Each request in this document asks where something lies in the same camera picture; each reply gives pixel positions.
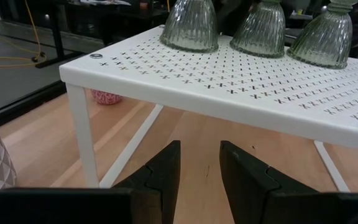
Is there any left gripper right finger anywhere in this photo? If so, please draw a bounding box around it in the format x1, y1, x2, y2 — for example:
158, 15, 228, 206
219, 140, 318, 224

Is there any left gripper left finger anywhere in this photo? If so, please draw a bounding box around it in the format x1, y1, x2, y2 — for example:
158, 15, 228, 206
113, 139, 181, 224

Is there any red patterned candle tin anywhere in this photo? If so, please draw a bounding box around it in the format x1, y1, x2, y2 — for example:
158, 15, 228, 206
90, 89, 124, 106

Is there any white perforated metal shelf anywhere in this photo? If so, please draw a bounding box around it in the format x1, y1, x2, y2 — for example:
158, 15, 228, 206
58, 24, 358, 193

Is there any yellow extension cable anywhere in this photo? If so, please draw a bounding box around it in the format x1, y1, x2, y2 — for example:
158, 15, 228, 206
0, 0, 48, 69

